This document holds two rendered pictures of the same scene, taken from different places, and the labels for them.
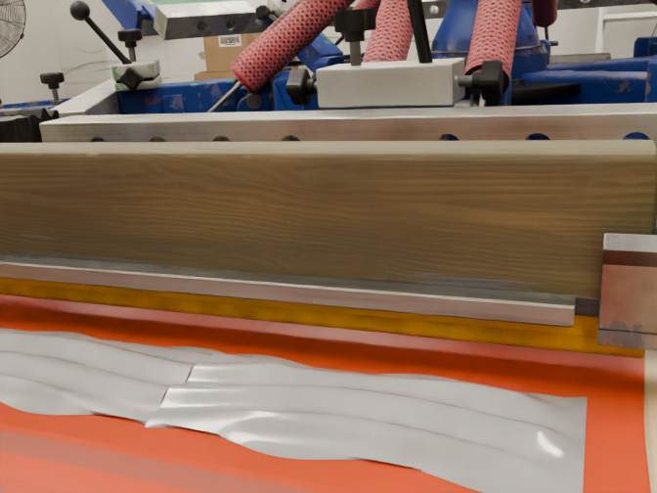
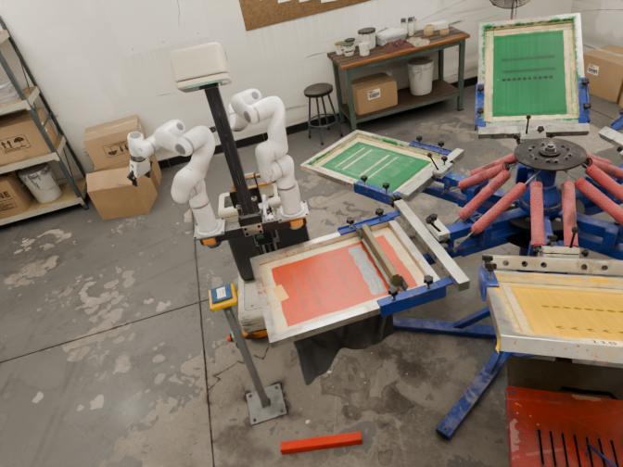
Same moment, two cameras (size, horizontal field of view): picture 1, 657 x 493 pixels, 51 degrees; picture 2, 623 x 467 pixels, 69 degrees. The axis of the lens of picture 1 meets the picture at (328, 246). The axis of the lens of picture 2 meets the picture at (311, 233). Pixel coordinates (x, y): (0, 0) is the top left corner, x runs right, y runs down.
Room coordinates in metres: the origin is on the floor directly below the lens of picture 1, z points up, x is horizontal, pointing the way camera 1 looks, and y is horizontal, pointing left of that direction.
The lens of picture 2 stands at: (-0.70, -1.20, 2.43)
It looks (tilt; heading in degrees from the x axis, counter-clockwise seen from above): 37 degrees down; 60
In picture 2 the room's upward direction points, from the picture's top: 12 degrees counter-clockwise
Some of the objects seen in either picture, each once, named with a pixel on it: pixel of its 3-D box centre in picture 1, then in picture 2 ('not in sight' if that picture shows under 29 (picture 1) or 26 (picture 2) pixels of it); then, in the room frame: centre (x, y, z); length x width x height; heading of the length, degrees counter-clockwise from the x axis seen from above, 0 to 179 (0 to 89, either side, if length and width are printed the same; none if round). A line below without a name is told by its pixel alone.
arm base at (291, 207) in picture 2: not in sight; (289, 196); (0.22, 0.53, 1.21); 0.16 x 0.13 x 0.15; 60
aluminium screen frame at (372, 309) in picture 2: not in sight; (339, 273); (0.17, 0.12, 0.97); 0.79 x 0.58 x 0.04; 158
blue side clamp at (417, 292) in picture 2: not in sight; (411, 297); (0.29, -0.22, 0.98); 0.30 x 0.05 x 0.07; 158
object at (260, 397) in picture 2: not in sight; (246, 355); (-0.31, 0.45, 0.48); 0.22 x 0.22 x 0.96; 68
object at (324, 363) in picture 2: not in sight; (348, 341); (0.04, -0.05, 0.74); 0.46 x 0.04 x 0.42; 158
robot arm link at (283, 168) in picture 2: not in sight; (282, 171); (0.20, 0.52, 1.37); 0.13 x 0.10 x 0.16; 1
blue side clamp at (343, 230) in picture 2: not in sight; (366, 227); (0.50, 0.29, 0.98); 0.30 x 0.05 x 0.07; 158
